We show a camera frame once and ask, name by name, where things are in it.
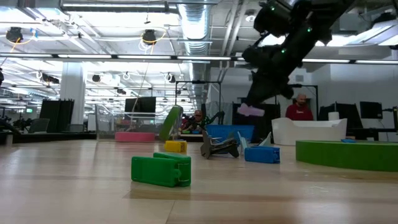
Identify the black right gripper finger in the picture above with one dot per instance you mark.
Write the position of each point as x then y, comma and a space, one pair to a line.
270, 95
255, 95

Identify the lilac staple remover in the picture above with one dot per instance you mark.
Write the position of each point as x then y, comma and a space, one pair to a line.
250, 110

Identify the green bowl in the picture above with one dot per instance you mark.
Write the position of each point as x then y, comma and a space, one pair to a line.
171, 124

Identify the wide green tape roll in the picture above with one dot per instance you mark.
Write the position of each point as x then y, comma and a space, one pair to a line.
342, 155

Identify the yellow mini stapler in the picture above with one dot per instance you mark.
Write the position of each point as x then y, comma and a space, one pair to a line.
175, 146

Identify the green mini stapler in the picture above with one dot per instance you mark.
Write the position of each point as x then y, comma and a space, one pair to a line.
155, 171

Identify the pink tape roll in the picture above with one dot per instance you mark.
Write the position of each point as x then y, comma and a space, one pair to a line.
133, 137

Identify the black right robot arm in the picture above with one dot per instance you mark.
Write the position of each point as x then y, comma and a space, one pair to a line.
311, 37

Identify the person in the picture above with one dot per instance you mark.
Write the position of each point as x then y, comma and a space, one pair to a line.
196, 121
298, 113

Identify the blue plastic basket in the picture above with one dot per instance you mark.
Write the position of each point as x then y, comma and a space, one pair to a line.
224, 130

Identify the white plastic bin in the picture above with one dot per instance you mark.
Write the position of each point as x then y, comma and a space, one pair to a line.
311, 133

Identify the large black monitor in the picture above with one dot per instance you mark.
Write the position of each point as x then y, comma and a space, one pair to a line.
349, 113

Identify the small black monitor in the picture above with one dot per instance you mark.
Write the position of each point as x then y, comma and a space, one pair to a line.
371, 110

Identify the black ceiling device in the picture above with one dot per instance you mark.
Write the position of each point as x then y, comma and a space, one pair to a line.
14, 34
149, 36

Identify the clear plastic bin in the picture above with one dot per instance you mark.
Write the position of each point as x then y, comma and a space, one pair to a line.
105, 124

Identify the long ceiling light bar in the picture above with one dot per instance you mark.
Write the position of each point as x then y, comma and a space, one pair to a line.
84, 56

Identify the black partition panel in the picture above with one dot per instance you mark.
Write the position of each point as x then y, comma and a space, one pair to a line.
56, 115

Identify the grey office chair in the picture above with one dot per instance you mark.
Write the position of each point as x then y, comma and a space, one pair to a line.
38, 126

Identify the black stand frame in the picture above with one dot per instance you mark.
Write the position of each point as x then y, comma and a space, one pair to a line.
298, 85
199, 82

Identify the silver ventilation duct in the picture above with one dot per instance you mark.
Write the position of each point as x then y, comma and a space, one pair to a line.
196, 25

